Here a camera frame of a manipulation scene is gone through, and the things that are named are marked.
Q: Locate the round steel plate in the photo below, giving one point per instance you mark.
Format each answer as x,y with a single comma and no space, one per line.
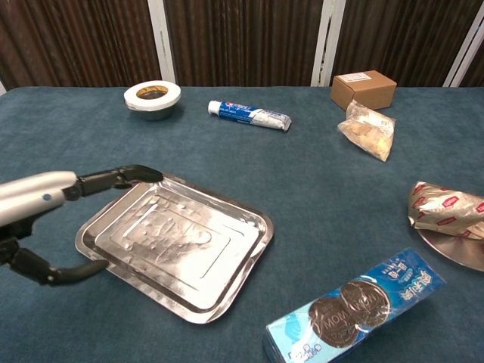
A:
453,251

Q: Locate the brown pleated partition panel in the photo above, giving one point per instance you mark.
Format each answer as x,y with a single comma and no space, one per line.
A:
477,72
242,41
75,41
397,38

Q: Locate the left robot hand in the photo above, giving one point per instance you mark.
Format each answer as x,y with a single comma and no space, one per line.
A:
30,193

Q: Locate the blue cookie box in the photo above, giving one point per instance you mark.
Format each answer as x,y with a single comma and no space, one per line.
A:
348,314

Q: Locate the blue white toothpaste tube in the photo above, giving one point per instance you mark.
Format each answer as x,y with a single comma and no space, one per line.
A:
246,113

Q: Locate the foil wrapper with red logos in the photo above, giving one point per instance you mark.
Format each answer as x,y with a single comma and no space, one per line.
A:
446,210

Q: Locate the blue felt table mat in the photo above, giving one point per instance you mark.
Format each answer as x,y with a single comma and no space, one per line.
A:
302,181

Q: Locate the white tape roll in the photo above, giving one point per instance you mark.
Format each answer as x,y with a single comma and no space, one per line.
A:
155,115
130,99

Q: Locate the rectangular steel tray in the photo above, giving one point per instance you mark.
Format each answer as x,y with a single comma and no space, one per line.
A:
177,246

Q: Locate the clear plastic snack bag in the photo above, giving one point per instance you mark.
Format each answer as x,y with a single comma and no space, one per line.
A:
368,132

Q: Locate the brown cardboard box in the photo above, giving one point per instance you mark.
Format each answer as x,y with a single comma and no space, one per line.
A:
372,89

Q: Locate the white partition post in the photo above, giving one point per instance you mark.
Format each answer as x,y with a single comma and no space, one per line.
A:
467,41
327,41
2,87
162,41

